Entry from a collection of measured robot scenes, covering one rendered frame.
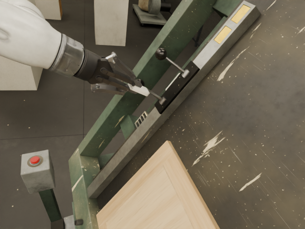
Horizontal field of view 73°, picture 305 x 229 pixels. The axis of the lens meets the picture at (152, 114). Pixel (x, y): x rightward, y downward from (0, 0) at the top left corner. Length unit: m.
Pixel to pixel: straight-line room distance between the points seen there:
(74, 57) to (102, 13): 3.71
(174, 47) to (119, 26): 3.45
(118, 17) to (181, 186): 3.83
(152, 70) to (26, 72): 2.33
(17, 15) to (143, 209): 0.64
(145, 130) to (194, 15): 0.47
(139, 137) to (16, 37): 0.50
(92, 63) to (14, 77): 2.63
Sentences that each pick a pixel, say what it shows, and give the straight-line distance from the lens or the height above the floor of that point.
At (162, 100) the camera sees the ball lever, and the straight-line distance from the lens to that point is 0.71.
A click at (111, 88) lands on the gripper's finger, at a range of 0.62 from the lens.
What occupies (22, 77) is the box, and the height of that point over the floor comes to 0.21.
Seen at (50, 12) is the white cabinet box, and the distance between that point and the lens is 5.52.
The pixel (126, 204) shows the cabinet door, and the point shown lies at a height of 1.06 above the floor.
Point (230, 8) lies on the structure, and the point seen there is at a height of 1.67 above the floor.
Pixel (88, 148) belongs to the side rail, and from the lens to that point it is 1.13.
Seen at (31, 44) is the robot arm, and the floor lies 1.63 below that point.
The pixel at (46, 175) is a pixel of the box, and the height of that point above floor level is 0.89.
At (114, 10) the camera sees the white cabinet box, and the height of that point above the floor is 0.66.
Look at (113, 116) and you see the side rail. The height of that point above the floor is 1.15.
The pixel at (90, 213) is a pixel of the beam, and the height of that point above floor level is 0.90.
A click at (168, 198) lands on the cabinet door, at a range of 0.69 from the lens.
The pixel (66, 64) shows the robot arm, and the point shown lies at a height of 1.57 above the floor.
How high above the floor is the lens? 1.83
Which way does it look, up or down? 41 degrees down
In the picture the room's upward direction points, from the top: 12 degrees clockwise
